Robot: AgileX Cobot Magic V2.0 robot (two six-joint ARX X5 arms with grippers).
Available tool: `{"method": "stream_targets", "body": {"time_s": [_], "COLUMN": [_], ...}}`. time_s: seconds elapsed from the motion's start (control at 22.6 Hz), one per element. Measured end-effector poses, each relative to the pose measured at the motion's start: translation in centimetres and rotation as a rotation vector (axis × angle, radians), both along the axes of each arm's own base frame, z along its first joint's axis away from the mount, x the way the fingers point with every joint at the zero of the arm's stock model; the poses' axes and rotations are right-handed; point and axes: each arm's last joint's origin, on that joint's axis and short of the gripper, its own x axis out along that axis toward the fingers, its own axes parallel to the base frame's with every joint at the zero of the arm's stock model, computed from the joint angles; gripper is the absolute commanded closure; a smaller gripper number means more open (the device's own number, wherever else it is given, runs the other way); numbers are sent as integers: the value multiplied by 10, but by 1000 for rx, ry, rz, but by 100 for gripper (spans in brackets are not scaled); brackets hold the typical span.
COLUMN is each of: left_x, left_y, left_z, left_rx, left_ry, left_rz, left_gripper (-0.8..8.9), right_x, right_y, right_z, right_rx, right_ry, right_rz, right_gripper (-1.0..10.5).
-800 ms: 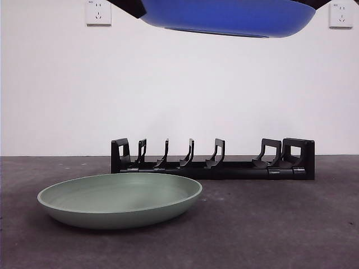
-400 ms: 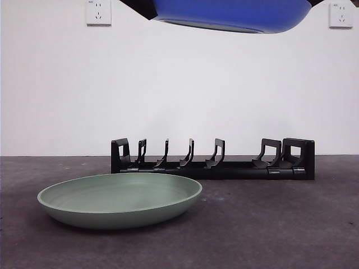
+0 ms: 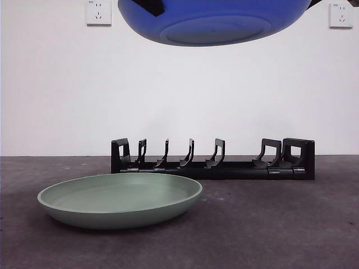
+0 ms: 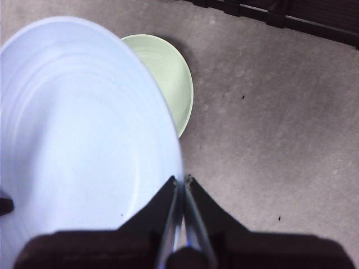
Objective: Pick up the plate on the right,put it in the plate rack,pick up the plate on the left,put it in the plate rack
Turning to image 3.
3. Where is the black plate rack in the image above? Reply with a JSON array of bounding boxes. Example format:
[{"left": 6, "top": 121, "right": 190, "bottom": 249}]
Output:
[{"left": 111, "top": 138, "right": 316, "bottom": 181}]

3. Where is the white wall socket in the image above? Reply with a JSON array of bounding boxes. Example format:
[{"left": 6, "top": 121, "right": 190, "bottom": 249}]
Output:
[
  {"left": 329, "top": 2, "right": 353, "bottom": 29},
  {"left": 86, "top": 0, "right": 112, "bottom": 27}
]

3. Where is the green round plate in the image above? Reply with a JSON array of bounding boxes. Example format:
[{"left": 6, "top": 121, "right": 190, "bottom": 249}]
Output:
[{"left": 36, "top": 173, "right": 203, "bottom": 230}]

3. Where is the blue round plate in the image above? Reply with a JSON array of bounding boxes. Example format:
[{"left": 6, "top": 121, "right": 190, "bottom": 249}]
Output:
[{"left": 117, "top": 0, "right": 318, "bottom": 48}]

